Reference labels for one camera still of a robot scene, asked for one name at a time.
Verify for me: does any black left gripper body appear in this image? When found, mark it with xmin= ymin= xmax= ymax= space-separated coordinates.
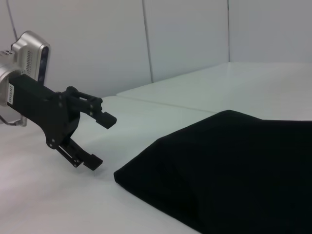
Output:
xmin=8 ymin=74 xmax=81 ymax=151

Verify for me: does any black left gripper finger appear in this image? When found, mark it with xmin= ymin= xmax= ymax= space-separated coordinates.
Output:
xmin=66 ymin=86 xmax=117 ymax=130
xmin=56 ymin=137 xmax=104 ymax=171

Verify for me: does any black t-shirt with FREE print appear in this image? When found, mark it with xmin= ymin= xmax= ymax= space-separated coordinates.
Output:
xmin=113 ymin=109 xmax=312 ymax=234

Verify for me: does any dark red thin cable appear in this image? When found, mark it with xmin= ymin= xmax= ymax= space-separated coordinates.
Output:
xmin=0 ymin=115 xmax=28 ymax=128

